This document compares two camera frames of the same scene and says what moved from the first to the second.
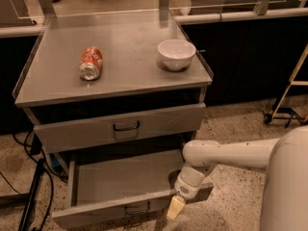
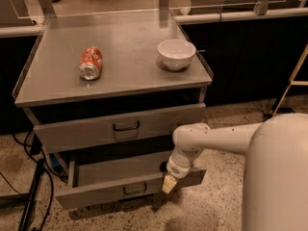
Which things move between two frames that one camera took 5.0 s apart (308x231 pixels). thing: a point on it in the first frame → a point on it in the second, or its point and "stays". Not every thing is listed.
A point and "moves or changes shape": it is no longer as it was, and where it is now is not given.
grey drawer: (112, 183) moves or changes shape
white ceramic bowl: (176, 54) stays
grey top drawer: (119, 128) stays
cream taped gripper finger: (176, 205) → (168, 184)
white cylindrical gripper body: (185, 187) → (177, 169)
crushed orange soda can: (91, 61) stays
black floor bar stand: (38, 174) stays
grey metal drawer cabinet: (114, 79) stays
